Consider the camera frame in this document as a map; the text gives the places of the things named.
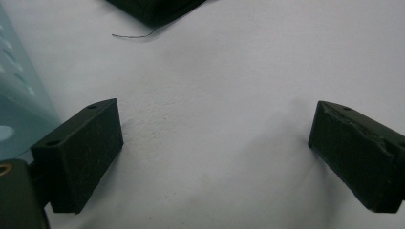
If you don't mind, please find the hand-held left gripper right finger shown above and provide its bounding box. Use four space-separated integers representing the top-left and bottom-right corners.
308 100 405 214

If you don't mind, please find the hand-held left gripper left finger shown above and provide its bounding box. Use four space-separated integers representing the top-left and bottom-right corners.
30 98 125 215

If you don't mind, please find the light blue plastic basket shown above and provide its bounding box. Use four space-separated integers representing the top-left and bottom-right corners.
0 6 62 161

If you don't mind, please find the black glove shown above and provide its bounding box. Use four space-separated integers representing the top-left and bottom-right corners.
104 0 208 40

